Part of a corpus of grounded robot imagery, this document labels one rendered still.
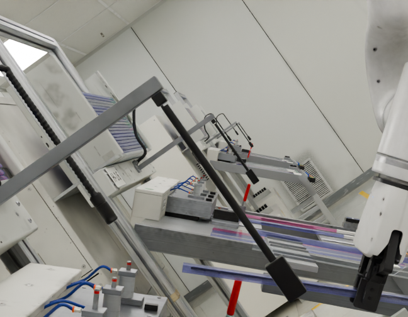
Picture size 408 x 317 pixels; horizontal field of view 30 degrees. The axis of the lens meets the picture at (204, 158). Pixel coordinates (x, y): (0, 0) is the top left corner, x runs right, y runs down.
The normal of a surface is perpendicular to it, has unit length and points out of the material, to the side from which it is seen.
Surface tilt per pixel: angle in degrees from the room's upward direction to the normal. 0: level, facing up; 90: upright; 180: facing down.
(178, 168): 90
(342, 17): 90
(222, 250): 90
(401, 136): 63
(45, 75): 90
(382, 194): 35
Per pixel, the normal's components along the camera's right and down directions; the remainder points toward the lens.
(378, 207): -0.94, -0.30
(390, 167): -0.63, -0.13
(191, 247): -0.07, 0.04
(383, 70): -0.14, 0.48
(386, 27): -0.36, 0.91
